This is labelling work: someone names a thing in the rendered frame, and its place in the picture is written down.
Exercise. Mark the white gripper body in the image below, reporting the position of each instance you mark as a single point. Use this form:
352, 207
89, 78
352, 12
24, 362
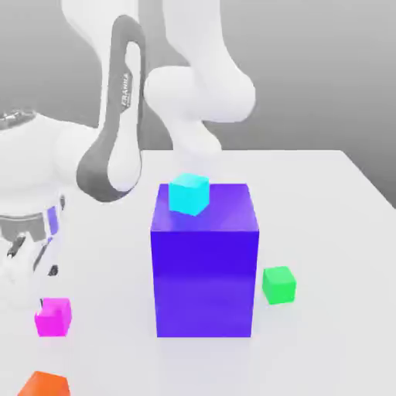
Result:
27, 278

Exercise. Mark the small magenta cube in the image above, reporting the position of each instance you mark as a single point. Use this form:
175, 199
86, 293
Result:
52, 323

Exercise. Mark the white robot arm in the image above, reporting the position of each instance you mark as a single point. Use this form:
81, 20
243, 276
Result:
198, 86

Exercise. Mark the small orange cube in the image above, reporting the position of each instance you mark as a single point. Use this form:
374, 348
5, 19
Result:
43, 385

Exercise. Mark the small cyan cube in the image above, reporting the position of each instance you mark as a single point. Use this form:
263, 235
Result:
188, 196

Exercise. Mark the small green cube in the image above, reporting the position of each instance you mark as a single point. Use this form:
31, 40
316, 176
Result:
279, 286

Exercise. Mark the large purple box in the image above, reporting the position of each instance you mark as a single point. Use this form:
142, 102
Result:
204, 278

